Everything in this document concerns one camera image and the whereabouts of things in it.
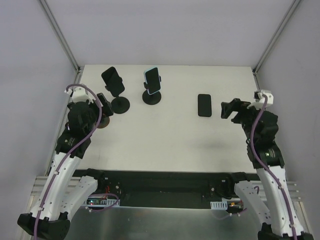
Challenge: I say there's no black round-base phone stand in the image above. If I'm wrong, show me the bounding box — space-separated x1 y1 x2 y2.
103 76 131 115
142 81 162 105

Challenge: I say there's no black phone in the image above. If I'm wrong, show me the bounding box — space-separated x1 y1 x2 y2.
101 66 125 97
197 94 212 118

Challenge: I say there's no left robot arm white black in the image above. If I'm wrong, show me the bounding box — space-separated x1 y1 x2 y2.
17 93 113 240

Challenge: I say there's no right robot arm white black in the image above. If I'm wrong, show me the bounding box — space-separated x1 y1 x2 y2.
221 98 314 240

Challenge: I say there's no small metal folding phone stand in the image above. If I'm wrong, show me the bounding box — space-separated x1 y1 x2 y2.
97 117 110 129

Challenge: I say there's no phone in light blue case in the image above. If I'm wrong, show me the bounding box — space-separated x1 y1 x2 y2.
144 67 161 95

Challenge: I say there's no aluminium profile beam right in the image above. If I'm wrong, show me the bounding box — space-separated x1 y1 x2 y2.
251 181 302 202

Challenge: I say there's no aluminium profile beam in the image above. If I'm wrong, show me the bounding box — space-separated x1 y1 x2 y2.
31 176 81 201
251 181 302 202

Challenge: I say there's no aluminium profile beam left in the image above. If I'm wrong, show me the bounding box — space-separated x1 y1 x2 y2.
31 176 81 201

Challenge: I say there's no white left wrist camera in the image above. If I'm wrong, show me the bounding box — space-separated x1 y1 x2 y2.
64 84 96 104

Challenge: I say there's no aluminium frame rail left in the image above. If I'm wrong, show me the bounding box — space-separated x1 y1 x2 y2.
37 0 81 74

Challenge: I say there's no aluminium frame rail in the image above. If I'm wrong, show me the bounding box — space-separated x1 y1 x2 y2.
252 0 303 76
37 0 81 74

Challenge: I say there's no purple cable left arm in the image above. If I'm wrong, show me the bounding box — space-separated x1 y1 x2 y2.
34 84 103 240

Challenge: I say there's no white slotted cable duct right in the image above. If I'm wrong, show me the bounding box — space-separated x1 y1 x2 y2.
210 199 243 211

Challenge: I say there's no white slotted cable duct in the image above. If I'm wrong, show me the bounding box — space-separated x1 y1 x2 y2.
83 197 120 208
210 199 243 211

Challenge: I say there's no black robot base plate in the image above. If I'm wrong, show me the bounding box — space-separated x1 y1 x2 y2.
99 170 251 209

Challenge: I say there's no white slotted cable duct left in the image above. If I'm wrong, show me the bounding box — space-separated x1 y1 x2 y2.
83 197 120 208

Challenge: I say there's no aluminium frame rail right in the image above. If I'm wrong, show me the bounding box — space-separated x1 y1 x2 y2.
252 0 303 76

